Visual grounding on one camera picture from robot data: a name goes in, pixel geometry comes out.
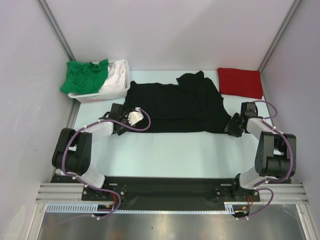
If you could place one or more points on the right white cable duct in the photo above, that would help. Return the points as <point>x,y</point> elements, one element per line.
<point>237,207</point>

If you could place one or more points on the left white cable duct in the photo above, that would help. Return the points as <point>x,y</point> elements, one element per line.
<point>85,208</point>

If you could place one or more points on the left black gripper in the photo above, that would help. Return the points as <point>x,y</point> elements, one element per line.
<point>119,132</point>

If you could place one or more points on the aluminium rail frame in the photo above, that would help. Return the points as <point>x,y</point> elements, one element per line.
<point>72,193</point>

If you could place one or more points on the left corner aluminium post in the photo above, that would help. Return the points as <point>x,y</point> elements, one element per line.
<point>47,12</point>

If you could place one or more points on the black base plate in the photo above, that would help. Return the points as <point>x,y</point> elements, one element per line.
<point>170,194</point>

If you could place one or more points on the corner aluminium post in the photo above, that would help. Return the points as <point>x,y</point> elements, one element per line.
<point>47,12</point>
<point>279,34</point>

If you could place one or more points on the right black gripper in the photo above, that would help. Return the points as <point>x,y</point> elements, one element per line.
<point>230,127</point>

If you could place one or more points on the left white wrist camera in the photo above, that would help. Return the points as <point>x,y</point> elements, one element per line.
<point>135,116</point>

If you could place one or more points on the white cable duct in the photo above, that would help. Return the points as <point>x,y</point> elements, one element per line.
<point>237,207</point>
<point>85,208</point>

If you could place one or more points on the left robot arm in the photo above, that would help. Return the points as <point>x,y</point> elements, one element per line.
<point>73,151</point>

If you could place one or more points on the right corner aluminium post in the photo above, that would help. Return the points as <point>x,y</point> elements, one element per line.
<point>279,34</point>

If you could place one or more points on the black t shirt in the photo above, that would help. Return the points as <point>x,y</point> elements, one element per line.
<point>192,105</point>

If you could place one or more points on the white laundry basket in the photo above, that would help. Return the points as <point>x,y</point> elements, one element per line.
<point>96,97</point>

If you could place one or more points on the folded red t shirt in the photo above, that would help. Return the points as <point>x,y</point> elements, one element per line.
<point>240,83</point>

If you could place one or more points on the white t shirt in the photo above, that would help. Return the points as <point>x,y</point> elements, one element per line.
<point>116,80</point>

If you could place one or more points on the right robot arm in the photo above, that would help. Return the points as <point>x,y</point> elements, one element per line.
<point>276,154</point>

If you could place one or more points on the green t shirt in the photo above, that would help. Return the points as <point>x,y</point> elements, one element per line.
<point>85,78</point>

